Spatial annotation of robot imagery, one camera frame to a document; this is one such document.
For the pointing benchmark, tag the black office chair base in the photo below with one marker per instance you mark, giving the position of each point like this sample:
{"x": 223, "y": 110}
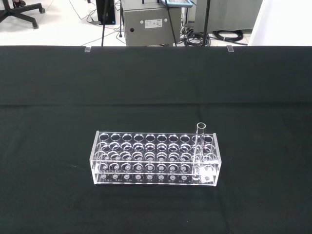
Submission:
{"x": 22, "y": 13}

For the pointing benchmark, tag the black stand pole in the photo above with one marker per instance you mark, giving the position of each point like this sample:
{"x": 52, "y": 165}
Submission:
{"x": 206, "y": 22}

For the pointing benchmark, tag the white panel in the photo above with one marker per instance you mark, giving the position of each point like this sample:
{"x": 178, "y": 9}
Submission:
{"x": 282, "y": 22}

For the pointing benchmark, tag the black computer tower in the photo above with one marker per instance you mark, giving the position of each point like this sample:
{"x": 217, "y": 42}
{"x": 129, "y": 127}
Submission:
{"x": 105, "y": 12}

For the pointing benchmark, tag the grey partition panel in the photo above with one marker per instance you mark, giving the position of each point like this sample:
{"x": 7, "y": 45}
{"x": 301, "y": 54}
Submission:
{"x": 226, "y": 14}

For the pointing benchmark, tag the blue-edged tray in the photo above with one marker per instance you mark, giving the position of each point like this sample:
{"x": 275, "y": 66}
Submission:
{"x": 178, "y": 2}

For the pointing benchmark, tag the black tripod leg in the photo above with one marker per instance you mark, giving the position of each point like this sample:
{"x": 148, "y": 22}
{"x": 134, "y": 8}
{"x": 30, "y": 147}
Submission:
{"x": 104, "y": 24}

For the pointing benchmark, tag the clear plastic cloth clip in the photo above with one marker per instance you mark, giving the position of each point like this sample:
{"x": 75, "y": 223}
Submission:
{"x": 229, "y": 48}
{"x": 87, "y": 49}

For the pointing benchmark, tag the black bench cloth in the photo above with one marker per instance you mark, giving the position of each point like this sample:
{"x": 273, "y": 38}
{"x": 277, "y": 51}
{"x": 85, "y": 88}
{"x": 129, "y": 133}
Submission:
{"x": 156, "y": 97}

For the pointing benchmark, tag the clear plastic test tube rack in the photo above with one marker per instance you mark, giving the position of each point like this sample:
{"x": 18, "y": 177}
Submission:
{"x": 151, "y": 158}

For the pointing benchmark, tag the grey metal cabinet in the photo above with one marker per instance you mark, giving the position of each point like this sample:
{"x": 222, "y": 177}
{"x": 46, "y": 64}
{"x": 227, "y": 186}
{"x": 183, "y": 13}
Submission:
{"x": 152, "y": 24}

